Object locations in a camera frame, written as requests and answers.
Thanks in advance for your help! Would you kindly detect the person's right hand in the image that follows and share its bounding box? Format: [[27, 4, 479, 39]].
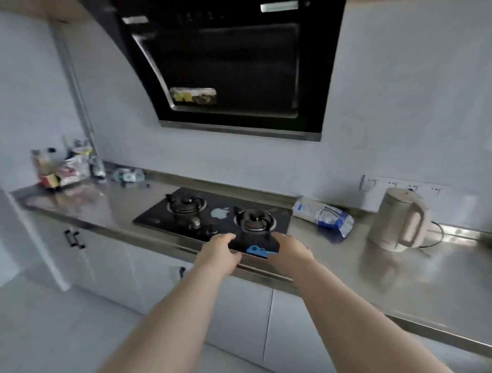
[[265, 232, 316, 279]]

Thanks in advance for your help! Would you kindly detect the person's left hand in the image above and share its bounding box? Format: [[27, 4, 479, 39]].
[[193, 232, 243, 276]]

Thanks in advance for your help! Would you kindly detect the person's left forearm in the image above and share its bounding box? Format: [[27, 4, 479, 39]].
[[98, 263, 233, 373]]

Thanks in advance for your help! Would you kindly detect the person's right forearm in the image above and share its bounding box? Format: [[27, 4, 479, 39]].
[[294, 263, 456, 373]]

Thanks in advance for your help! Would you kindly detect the blue stove sticker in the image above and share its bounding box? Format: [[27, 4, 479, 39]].
[[246, 245, 277, 259]]

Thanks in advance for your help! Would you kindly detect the black stove burner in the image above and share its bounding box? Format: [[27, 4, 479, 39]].
[[166, 193, 207, 215], [233, 207, 277, 233]]

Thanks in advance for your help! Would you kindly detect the white and blue packet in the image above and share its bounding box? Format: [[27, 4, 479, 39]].
[[292, 196, 355, 238]]

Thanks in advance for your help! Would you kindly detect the black glass gas stove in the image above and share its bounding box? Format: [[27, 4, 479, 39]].
[[132, 187, 294, 262]]

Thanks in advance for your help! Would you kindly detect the white cabinet door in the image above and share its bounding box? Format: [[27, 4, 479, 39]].
[[263, 289, 492, 373], [73, 227, 151, 315], [131, 246, 274, 364], [34, 215, 97, 293]]

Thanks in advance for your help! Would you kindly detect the crumpled clear plastic bag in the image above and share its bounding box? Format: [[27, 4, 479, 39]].
[[112, 167, 149, 188]]

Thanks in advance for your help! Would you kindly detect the beige electric kettle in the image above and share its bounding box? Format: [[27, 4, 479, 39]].
[[368, 188, 433, 253]]

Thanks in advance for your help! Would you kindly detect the yellow label sticker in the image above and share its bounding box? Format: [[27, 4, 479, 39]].
[[170, 87, 218, 107]]

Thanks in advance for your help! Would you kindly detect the clear plastic bottle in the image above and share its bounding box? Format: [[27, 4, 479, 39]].
[[90, 155, 107, 180]]

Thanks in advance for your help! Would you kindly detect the black range hood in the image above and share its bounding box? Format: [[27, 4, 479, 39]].
[[79, 0, 346, 142]]

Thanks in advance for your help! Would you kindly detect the white wall socket strip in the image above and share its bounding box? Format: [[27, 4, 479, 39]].
[[359, 174, 449, 197]]

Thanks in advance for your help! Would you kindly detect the black kettle cable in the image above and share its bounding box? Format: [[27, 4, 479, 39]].
[[418, 221, 445, 249]]

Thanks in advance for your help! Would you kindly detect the grey wall pipe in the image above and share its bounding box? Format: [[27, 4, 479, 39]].
[[57, 22, 101, 164]]

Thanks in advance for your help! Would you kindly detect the wooden wall cabinet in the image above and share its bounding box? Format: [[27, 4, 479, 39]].
[[0, 0, 90, 24]]

